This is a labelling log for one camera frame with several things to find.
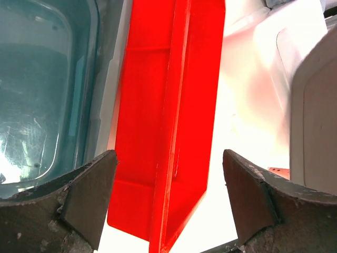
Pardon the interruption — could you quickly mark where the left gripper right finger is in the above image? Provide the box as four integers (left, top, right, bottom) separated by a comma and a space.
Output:
223, 150, 336, 252

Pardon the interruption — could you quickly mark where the grey plastic storage bin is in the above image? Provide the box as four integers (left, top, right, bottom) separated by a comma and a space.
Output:
77, 1, 133, 164

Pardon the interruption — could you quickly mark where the red plastic bin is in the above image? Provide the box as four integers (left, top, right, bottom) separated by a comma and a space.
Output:
107, 1, 225, 252

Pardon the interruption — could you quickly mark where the teal transparent container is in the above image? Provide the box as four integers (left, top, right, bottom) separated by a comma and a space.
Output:
1, 1, 99, 199

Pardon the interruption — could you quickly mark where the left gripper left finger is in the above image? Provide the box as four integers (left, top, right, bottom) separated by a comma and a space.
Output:
1, 150, 117, 252

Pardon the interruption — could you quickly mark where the large white plastic tub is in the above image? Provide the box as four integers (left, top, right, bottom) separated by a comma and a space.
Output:
218, 1, 336, 194

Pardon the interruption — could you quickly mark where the pink plastic basket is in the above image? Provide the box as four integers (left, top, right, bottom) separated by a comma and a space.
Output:
268, 167, 290, 180

